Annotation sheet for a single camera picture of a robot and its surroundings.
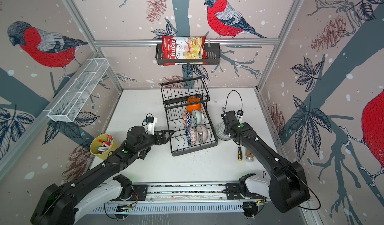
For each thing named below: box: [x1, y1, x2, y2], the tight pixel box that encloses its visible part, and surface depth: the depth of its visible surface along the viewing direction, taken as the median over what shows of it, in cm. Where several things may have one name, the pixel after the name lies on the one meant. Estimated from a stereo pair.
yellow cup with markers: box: [90, 134, 121, 161], surface depth 80 cm
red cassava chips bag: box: [162, 35, 208, 66], surface depth 90 cm
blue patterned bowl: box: [186, 128, 197, 146], surface depth 85 cm
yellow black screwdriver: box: [237, 145, 243, 161], surface depth 87 cm
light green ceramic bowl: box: [191, 109, 204, 126], surface depth 96 cm
